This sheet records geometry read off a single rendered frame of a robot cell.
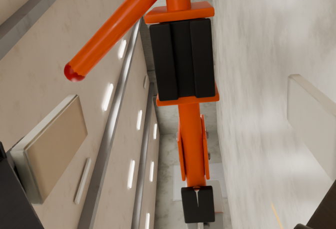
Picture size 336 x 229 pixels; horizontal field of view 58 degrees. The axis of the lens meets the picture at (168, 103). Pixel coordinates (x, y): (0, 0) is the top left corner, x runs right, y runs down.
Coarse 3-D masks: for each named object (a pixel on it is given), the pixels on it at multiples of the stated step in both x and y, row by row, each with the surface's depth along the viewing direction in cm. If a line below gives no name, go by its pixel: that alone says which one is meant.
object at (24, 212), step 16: (0, 144) 13; (0, 160) 13; (0, 176) 12; (16, 176) 11; (0, 192) 11; (16, 192) 10; (0, 208) 10; (16, 208) 10; (32, 208) 10; (0, 224) 9; (16, 224) 9; (32, 224) 9
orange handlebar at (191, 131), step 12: (168, 0) 26; (180, 0) 26; (180, 108) 30; (192, 108) 29; (180, 120) 31; (192, 120) 30; (180, 132) 32; (192, 132) 30; (204, 132) 32; (180, 144) 31; (192, 144) 31; (204, 144) 31; (180, 156) 31; (192, 156) 31; (204, 156) 31; (180, 168) 32; (192, 168) 32; (204, 168) 33; (192, 180) 33; (204, 180) 33
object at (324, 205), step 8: (328, 192) 9; (328, 200) 8; (320, 208) 8; (328, 208) 8; (312, 216) 8; (320, 216) 8; (328, 216) 8; (296, 224) 7; (312, 224) 8; (320, 224) 8; (328, 224) 8
